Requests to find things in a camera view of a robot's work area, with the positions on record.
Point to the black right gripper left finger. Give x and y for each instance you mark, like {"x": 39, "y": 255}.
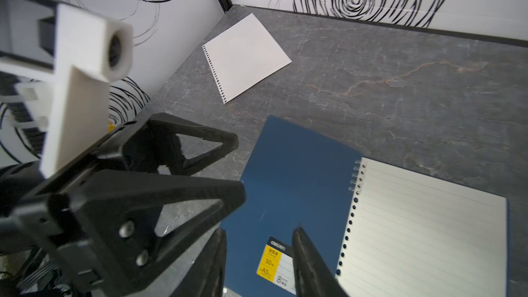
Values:
{"x": 206, "y": 276}

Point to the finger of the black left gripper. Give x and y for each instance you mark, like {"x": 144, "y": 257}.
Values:
{"x": 145, "y": 144}
{"x": 144, "y": 222}

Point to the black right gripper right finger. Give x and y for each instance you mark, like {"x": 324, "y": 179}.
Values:
{"x": 312, "y": 276}

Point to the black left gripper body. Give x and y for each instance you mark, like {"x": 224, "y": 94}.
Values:
{"x": 35, "y": 211}

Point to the dark blue spiral notebook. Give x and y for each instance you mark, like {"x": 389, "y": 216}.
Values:
{"x": 380, "y": 230}

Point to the torn lined paper page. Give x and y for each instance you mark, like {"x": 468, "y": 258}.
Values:
{"x": 243, "y": 56}

